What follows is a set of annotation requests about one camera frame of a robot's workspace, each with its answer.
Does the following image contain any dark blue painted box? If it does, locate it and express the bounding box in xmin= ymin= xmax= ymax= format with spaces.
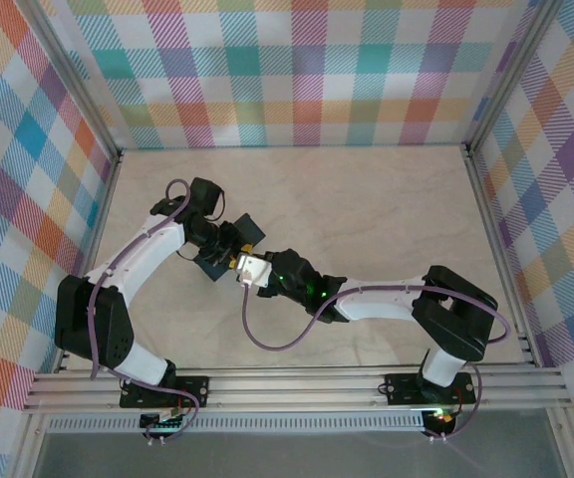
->
xmin=194 ymin=212 xmax=264 ymax=281

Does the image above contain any green black connector board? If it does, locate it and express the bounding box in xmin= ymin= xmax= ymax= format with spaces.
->
xmin=140 ymin=410 xmax=191 ymax=432

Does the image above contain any yellow black power connector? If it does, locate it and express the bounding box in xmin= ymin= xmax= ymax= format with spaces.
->
xmin=424 ymin=406 xmax=456 ymax=428

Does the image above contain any aluminium side frame rail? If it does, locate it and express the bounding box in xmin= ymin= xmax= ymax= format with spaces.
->
xmin=10 ymin=148 xmax=125 ymax=478
xmin=460 ymin=142 xmax=574 ymax=478

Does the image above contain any aluminium mounting rail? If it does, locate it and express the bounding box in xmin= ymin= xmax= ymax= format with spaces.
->
xmin=22 ymin=365 xmax=572 ymax=414

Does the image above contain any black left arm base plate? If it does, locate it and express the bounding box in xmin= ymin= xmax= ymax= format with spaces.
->
xmin=119 ymin=375 xmax=210 ymax=410

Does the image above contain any grey slotted cable duct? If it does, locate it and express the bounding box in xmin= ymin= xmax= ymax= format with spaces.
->
xmin=47 ymin=411 xmax=427 ymax=433

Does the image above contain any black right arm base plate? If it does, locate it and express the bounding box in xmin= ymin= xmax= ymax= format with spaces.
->
xmin=376 ymin=371 xmax=476 ymax=406

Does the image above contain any aluminium frame post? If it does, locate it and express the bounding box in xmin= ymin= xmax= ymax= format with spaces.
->
xmin=15 ymin=0 xmax=125 ymax=163
xmin=465 ymin=0 xmax=570 ymax=150

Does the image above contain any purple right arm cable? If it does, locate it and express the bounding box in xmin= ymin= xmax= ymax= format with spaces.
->
xmin=241 ymin=280 xmax=512 ymax=442

